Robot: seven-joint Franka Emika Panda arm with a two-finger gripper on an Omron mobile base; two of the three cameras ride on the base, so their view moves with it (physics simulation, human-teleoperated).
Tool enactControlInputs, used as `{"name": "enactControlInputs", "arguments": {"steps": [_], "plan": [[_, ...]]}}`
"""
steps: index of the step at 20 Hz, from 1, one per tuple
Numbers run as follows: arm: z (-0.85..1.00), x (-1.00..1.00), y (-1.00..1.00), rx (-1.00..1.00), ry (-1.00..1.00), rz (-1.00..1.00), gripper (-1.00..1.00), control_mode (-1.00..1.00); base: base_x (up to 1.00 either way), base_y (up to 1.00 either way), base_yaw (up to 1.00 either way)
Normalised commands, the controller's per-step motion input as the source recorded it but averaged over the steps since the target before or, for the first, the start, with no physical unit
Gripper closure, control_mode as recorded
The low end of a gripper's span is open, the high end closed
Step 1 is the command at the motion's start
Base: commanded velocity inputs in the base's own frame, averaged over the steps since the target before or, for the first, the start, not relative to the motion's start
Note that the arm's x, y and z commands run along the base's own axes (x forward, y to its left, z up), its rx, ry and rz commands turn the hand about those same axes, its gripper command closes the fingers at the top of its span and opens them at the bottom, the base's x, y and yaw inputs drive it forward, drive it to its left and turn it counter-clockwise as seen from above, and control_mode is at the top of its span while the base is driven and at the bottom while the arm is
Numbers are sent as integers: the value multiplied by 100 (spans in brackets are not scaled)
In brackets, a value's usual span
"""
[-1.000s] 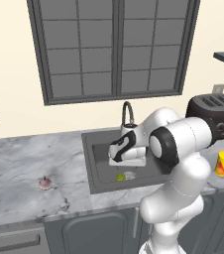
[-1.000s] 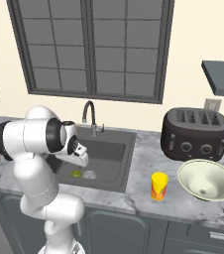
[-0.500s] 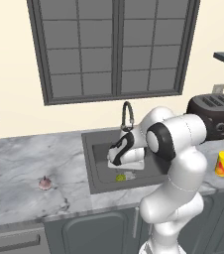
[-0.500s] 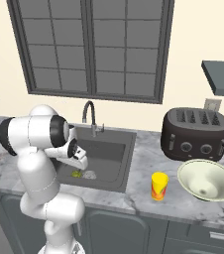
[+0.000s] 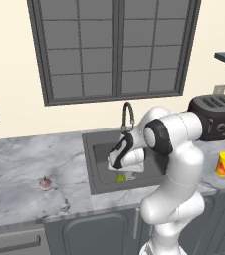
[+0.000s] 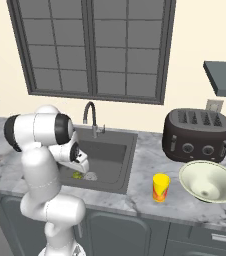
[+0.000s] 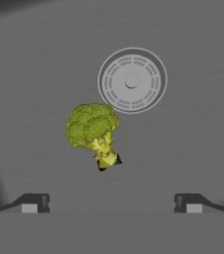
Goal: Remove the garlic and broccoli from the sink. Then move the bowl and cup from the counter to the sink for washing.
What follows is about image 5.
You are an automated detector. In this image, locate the grey arched cupboard door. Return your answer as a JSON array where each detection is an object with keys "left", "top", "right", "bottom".
[{"left": 61, "top": 211, "right": 132, "bottom": 255}]

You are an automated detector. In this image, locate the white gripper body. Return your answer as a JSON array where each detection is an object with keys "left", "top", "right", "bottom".
[{"left": 107, "top": 160, "right": 145, "bottom": 174}]

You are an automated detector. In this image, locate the grey dishwasher handle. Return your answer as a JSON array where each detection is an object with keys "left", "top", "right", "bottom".
[{"left": 0, "top": 234, "right": 42, "bottom": 251}]

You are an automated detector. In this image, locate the dark curved tap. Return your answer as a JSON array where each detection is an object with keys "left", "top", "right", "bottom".
[{"left": 120, "top": 101, "right": 136, "bottom": 134}]

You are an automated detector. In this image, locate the grey sink basin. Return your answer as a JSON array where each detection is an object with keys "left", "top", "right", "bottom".
[{"left": 81, "top": 128, "right": 172, "bottom": 196}]

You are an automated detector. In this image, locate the small pink cupcake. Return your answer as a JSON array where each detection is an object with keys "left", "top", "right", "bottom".
[{"left": 38, "top": 176, "right": 53, "bottom": 192}]

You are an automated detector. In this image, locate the dark grey framed window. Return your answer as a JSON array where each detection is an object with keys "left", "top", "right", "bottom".
[{"left": 26, "top": 0, "right": 202, "bottom": 107}]

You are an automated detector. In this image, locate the grey upright cupboard handle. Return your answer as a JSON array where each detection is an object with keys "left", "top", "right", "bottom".
[{"left": 132, "top": 206, "right": 141, "bottom": 241}]

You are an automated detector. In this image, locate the grey wall socket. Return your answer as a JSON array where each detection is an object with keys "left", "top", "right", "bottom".
[{"left": 213, "top": 84, "right": 225, "bottom": 96}]

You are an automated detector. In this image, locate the black toaster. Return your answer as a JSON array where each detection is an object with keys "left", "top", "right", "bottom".
[{"left": 187, "top": 94, "right": 225, "bottom": 142}]

